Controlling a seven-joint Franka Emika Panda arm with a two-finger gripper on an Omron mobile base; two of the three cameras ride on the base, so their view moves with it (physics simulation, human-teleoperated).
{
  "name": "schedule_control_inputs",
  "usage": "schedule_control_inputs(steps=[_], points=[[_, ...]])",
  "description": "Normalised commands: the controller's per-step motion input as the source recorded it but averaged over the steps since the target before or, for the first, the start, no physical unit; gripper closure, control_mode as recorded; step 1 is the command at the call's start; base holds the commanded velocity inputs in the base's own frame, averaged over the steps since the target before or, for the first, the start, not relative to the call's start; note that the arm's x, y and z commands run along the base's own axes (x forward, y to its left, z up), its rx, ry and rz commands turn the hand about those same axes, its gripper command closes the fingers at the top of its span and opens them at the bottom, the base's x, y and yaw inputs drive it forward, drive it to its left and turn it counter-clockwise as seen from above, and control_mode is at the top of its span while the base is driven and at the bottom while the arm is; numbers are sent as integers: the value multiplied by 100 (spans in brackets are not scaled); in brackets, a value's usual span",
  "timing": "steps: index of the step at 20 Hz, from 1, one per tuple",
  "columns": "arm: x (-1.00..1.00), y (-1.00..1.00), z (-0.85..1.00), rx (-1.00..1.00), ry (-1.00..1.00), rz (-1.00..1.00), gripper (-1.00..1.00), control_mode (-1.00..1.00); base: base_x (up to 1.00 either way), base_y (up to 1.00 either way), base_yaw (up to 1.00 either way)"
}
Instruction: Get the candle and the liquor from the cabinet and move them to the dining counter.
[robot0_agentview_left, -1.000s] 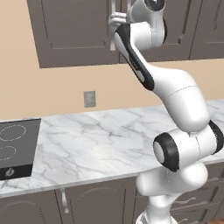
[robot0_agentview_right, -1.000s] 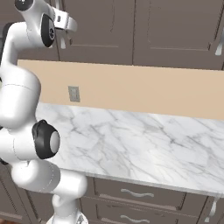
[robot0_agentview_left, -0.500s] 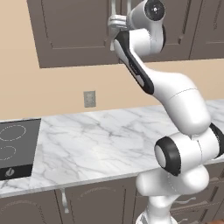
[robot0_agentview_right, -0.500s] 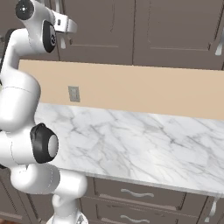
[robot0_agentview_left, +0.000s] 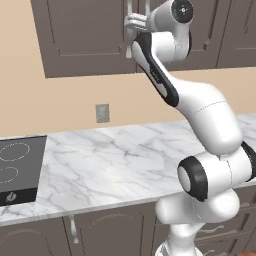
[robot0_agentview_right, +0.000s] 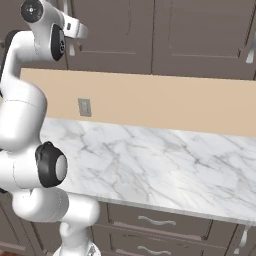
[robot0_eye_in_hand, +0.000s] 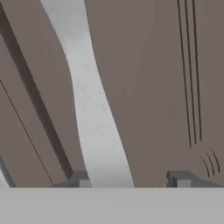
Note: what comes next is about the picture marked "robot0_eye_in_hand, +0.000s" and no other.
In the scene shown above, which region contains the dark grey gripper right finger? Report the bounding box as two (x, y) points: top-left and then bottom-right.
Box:
(165, 170), (224, 188)

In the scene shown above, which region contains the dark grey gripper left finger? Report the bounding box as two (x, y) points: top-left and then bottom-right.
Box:
(52, 170), (93, 188)

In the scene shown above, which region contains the brown cabinet drawer front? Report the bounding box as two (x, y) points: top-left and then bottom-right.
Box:
(0, 0), (88, 188)

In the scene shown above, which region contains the brown grooved cabinet front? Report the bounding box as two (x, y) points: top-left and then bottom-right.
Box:
(84, 0), (224, 188)

